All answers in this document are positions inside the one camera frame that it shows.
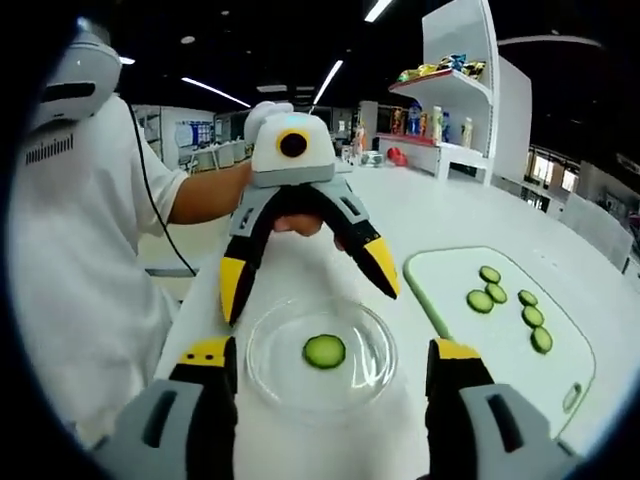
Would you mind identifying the black chest device cable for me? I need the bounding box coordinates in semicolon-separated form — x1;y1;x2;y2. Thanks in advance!
128;102;199;277

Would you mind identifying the group of cucumber slices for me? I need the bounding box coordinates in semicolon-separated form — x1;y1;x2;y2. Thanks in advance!
466;264;554;355

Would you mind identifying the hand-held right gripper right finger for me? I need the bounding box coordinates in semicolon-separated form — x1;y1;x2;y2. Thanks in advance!
425;337;581;480

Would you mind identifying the curved ceiling light strip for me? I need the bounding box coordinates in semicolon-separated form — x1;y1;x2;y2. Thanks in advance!
363;0;394;24

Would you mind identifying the white chest-worn device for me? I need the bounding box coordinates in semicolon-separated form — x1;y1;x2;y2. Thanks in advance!
29;17;123;134

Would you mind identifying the person's left hand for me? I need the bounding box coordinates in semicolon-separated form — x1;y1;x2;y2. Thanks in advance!
273;212;350;252

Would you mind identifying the white green-rimmed cutting board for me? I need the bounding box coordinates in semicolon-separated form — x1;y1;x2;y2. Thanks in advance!
403;245;597;441

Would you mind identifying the straight ceiling light strip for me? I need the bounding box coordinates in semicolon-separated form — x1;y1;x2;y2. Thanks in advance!
180;77;253;109
312;59;345;106

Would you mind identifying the white chair back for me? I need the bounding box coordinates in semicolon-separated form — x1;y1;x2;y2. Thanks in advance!
559;192;634;274

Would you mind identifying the single round cucumber slice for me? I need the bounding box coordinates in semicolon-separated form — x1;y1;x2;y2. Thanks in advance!
302;333;347;371

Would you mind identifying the row of drink bottles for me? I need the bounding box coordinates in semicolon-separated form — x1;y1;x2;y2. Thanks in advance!
390;102;476;149

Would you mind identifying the blue wall board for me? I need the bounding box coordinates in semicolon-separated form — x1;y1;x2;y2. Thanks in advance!
174;118;214;149

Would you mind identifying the white display shelf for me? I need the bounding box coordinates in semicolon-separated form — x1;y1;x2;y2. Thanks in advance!
377;0;501;184

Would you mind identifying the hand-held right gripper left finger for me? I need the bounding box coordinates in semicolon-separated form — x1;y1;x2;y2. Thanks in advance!
94;335;239;480

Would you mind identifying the clear glass petri dish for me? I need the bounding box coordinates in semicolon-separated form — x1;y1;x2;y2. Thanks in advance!
246;296;400;415

